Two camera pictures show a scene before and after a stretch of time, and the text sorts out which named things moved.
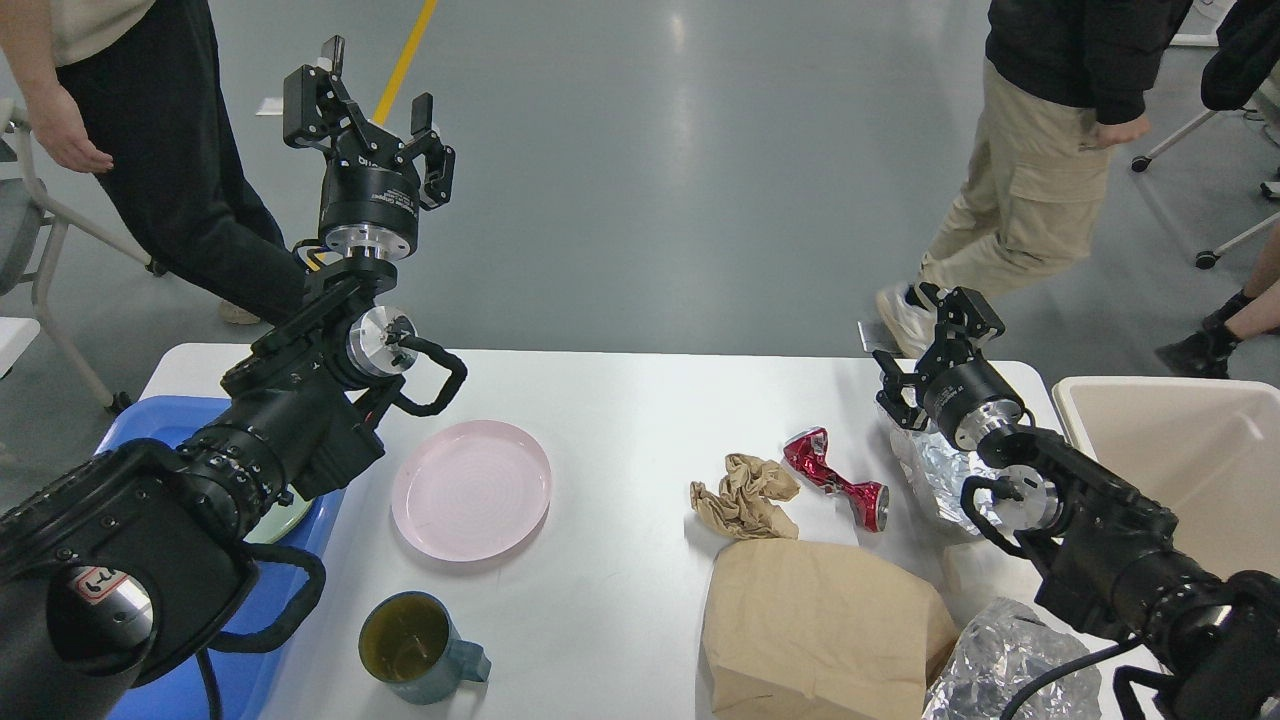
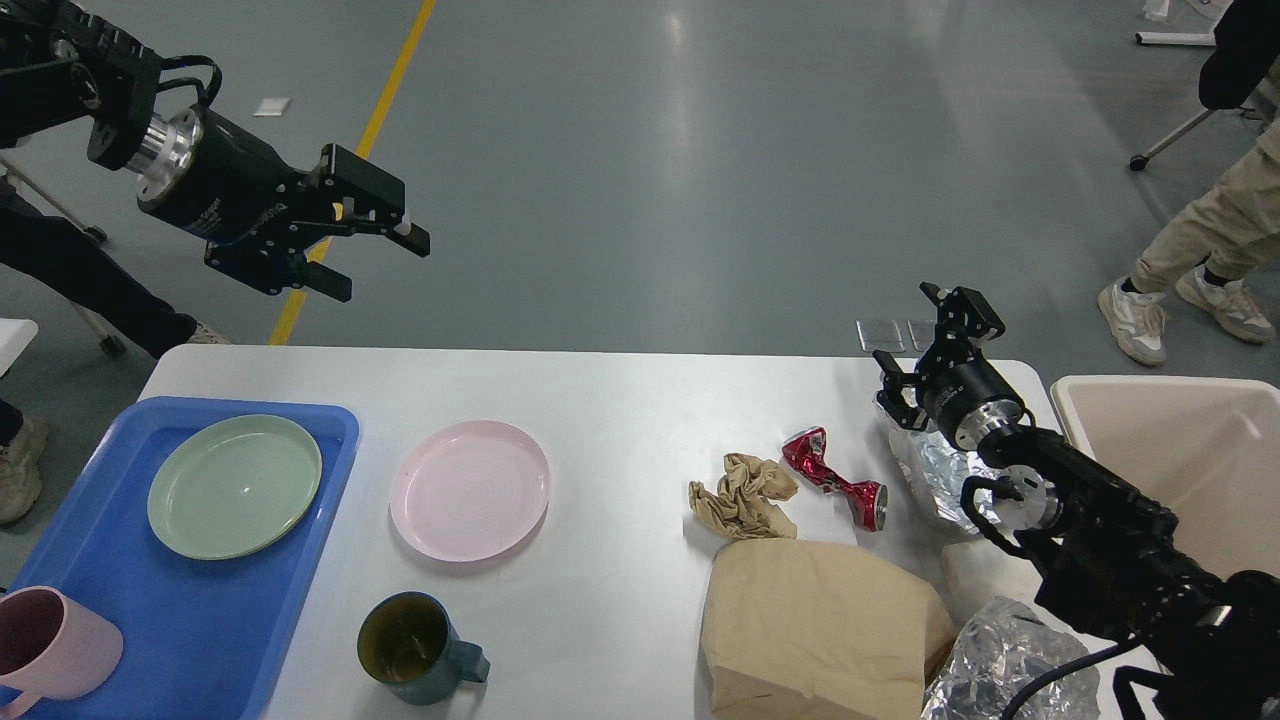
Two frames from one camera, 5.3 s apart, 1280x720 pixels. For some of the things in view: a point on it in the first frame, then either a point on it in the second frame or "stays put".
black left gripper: [370, 197] -> [209, 174]
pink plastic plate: [471, 490] stays put
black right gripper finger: [965, 319] stays put
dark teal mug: [411, 642] stays put
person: [1071, 77] -> [1182, 253]
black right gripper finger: [891, 396] stays put
